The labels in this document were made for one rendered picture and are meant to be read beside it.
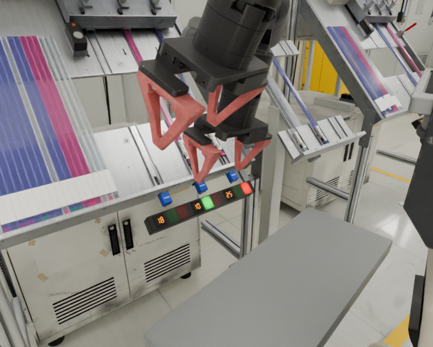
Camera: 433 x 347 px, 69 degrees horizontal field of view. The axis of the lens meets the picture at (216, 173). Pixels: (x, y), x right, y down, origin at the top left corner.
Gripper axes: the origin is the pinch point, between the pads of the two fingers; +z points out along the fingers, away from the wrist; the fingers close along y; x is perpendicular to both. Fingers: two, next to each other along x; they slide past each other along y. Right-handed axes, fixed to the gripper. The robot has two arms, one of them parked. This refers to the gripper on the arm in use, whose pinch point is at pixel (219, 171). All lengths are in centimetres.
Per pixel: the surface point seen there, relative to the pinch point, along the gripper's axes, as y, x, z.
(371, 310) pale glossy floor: -89, 29, 75
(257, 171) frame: -45, -19, 23
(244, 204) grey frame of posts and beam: -42, -18, 35
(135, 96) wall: -115, -199, 70
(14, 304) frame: 22, -46, 71
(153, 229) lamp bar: -2.5, -17.0, 27.6
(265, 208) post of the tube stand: -69, -24, 51
